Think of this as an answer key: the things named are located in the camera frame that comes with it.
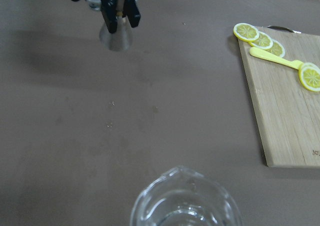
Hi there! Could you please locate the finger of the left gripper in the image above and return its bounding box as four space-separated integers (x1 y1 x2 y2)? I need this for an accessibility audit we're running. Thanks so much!
123 0 141 28
100 0 118 34

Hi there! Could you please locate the steel double jigger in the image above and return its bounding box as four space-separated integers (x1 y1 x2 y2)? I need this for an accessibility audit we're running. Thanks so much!
99 0 138 52

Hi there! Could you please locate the clear glass measuring cup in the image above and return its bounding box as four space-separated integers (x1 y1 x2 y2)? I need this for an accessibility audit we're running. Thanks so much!
129 166 243 226

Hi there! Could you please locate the lemon slice at board corner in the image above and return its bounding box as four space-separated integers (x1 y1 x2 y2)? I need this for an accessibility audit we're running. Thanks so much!
233 22 260 42

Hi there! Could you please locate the middle lemon slice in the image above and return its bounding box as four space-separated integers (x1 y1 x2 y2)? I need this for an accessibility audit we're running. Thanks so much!
249 31 274 50

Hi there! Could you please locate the inner lemon slice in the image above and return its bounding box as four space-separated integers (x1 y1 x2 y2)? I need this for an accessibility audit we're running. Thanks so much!
266 39 286 58

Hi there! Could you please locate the lemon slice on knife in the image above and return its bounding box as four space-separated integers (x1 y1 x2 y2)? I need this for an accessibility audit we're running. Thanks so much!
298 62 320 92

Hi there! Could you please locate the wooden cutting board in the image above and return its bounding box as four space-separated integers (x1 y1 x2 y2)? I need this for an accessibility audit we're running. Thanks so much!
238 40 320 168

